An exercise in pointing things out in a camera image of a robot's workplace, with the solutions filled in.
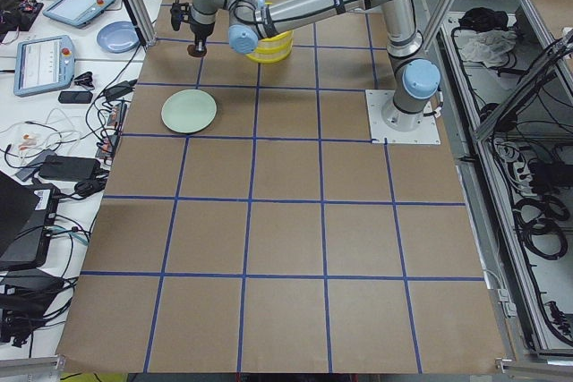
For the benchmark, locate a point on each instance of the green plate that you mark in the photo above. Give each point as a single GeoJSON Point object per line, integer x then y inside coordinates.
{"type": "Point", "coordinates": [188, 111]}

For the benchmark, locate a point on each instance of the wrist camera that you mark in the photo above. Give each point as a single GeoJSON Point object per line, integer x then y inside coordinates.
{"type": "Point", "coordinates": [180, 13]}

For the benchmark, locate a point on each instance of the yellow steamer layer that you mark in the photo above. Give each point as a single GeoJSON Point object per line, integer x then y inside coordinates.
{"type": "Point", "coordinates": [282, 35]}
{"type": "Point", "coordinates": [269, 52]}

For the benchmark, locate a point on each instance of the blue plate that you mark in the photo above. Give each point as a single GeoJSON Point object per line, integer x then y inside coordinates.
{"type": "Point", "coordinates": [118, 37]}

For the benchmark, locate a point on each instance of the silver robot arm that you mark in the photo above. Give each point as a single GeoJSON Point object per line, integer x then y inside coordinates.
{"type": "Point", "coordinates": [417, 79]}

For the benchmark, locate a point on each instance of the lower teach pendant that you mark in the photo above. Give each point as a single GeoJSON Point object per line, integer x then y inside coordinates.
{"type": "Point", "coordinates": [43, 65]}

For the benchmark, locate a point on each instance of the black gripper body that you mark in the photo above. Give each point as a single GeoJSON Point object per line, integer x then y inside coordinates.
{"type": "Point", "coordinates": [199, 30]}

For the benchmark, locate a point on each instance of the upper teach pendant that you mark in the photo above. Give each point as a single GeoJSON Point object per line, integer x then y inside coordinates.
{"type": "Point", "coordinates": [76, 13]}

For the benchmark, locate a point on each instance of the black power brick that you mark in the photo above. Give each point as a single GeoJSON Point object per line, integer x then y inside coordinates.
{"type": "Point", "coordinates": [69, 169]}

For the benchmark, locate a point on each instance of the black laptop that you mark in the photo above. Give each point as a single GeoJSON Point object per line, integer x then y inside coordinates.
{"type": "Point", "coordinates": [26, 213]}

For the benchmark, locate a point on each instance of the brown bun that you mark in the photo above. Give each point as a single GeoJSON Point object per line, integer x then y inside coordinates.
{"type": "Point", "coordinates": [192, 53]}

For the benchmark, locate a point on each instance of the white cloth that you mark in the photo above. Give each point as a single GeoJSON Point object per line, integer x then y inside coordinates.
{"type": "Point", "coordinates": [490, 48]}

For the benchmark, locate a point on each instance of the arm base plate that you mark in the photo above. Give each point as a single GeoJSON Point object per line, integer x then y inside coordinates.
{"type": "Point", "coordinates": [388, 125]}

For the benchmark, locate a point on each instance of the teach pendant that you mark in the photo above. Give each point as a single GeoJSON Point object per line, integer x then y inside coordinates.
{"type": "Point", "coordinates": [76, 13]}
{"type": "Point", "coordinates": [43, 65]}

